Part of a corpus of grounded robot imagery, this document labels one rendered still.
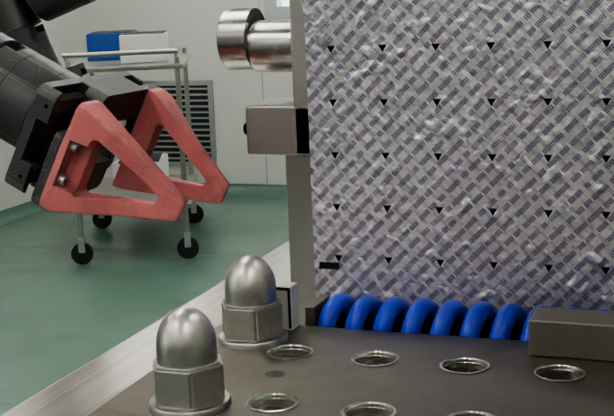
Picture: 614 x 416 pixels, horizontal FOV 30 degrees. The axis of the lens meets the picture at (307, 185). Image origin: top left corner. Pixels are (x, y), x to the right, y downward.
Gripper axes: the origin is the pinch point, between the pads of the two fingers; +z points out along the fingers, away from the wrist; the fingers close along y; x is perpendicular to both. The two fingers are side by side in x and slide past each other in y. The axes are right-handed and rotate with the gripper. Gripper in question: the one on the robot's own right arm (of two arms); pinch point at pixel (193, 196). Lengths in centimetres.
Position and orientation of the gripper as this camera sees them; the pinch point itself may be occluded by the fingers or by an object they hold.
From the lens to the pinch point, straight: 67.8
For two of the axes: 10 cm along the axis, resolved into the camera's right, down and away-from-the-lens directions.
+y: -3.5, 1.6, -9.2
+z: 8.5, 4.7, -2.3
